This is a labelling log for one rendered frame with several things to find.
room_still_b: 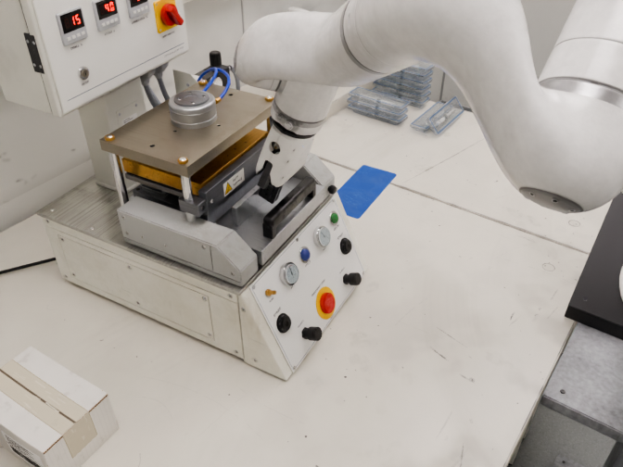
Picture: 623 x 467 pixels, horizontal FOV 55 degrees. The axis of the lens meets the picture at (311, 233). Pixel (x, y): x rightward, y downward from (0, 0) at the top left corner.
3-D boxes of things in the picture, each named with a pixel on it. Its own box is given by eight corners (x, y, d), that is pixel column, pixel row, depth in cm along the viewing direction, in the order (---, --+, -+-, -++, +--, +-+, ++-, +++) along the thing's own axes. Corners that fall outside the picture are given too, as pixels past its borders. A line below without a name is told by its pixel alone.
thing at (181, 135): (82, 176, 105) (64, 108, 97) (192, 107, 127) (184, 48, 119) (194, 216, 96) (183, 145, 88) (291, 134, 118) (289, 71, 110)
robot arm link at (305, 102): (270, 115, 86) (330, 127, 89) (296, 35, 77) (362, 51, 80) (267, 81, 92) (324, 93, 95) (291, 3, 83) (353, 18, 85)
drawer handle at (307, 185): (262, 236, 100) (261, 217, 97) (306, 192, 110) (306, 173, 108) (273, 240, 99) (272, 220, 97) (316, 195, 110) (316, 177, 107)
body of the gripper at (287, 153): (300, 143, 88) (281, 195, 96) (332, 115, 95) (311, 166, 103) (260, 116, 89) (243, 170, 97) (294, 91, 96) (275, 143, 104)
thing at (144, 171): (125, 178, 105) (114, 130, 99) (202, 126, 120) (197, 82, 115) (204, 205, 98) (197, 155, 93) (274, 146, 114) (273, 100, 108)
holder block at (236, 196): (134, 201, 108) (132, 189, 106) (202, 152, 122) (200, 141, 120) (209, 228, 102) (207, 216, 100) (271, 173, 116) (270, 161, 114)
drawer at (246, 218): (127, 219, 110) (119, 183, 105) (200, 164, 125) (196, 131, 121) (262, 269, 99) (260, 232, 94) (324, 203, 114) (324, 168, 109)
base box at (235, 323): (63, 282, 123) (40, 214, 113) (178, 193, 149) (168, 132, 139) (286, 383, 103) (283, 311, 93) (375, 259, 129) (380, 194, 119)
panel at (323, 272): (292, 373, 104) (247, 286, 97) (364, 272, 125) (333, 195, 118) (301, 374, 103) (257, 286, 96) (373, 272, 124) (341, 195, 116)
